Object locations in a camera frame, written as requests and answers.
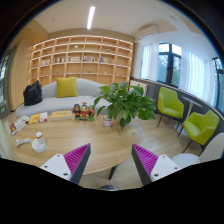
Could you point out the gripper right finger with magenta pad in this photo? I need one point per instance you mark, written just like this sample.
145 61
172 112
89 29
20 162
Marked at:
151 167

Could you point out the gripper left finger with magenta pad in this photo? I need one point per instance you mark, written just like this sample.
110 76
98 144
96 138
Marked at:
69 166

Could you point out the small white round table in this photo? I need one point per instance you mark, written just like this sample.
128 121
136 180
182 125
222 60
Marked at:
192 103

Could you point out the yellow book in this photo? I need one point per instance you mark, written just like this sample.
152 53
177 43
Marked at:
61 115

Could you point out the colourful figurine set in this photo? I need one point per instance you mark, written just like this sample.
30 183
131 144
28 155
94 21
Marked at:
83 112

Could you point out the small white cup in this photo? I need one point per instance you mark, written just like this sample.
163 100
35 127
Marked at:
107 122

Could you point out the yellow and white booklet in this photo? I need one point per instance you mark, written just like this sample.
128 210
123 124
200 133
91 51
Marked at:
38 118

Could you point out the near green armchair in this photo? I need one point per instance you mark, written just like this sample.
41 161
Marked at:
201 128

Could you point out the green armchair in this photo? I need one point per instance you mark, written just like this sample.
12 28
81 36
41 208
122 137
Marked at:
201 128
169 104

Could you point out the white chair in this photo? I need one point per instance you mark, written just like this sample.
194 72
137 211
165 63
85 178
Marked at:
213 151

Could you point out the far green armchair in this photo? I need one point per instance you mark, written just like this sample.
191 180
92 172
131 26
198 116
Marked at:
169 104

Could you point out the red and white booklet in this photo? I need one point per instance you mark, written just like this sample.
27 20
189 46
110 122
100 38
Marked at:
19 124

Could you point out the green potted plant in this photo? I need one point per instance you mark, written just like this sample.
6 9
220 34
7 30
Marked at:
125 103

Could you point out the grey sofa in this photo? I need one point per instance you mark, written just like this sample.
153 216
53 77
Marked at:
86 89

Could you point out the yellow cushion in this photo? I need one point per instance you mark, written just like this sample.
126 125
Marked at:
66 87

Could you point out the black backpack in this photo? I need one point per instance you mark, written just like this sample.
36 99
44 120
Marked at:
32 94

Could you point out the white curtain right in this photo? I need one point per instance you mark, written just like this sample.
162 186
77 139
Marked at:
197 77

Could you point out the white curtain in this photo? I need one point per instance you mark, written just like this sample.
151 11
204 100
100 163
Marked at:
150 57
197 77

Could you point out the white curtain left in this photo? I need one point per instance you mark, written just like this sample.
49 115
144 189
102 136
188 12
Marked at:
150 57

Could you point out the wooden bookshelf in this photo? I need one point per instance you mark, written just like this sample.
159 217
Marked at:
100 59

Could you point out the white air conditioner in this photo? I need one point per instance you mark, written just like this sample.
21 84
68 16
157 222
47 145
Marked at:
148 31

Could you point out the ceiling strip light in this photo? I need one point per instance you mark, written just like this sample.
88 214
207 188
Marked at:
90 17

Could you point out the white charger with cable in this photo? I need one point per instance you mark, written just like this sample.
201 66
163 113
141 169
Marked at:
20 142

